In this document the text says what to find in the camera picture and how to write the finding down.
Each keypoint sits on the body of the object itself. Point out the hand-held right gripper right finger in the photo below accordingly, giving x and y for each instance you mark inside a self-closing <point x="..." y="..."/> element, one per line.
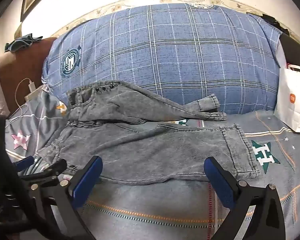
<point x="218" y="180"/>

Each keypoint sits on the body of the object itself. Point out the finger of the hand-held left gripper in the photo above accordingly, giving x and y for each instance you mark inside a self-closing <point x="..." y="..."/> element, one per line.
<point x="56" y="167"/>
<point x="25" y="162"/>

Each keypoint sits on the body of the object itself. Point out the grey denim pants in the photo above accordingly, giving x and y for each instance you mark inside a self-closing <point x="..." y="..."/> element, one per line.
<point x="152" y="150"/>

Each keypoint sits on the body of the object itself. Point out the brown headboard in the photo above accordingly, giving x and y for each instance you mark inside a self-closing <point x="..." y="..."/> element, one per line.
<point x="22" y="62"/>

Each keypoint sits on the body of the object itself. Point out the blue plaid pillow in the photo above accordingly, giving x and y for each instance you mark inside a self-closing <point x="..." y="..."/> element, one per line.
<point x="165" y="55"/>

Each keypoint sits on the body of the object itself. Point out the grey printed bed sheet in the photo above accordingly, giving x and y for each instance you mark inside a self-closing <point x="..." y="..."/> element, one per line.
<point x="277" y="180"/>

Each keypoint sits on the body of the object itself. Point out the white charger plug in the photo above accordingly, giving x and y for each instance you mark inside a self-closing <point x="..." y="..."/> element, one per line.
<point x="32" y="86"/>

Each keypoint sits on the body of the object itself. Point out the teal cloth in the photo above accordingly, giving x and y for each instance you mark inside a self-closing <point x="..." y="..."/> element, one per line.
<point x="17" y="44"/>

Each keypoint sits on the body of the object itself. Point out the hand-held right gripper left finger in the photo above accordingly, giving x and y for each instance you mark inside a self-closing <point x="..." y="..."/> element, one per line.
<point x="87" y="180"/>

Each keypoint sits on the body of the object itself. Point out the white paper bag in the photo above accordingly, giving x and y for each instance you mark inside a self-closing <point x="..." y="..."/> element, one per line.
<point x="292" y="100"/>

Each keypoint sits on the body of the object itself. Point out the beige power bank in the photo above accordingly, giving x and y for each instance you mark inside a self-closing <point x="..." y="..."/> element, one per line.
<point x="34" y="95"/>

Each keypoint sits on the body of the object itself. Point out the framed wall picture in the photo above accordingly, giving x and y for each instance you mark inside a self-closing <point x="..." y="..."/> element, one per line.
<point x="27" y="0"/>

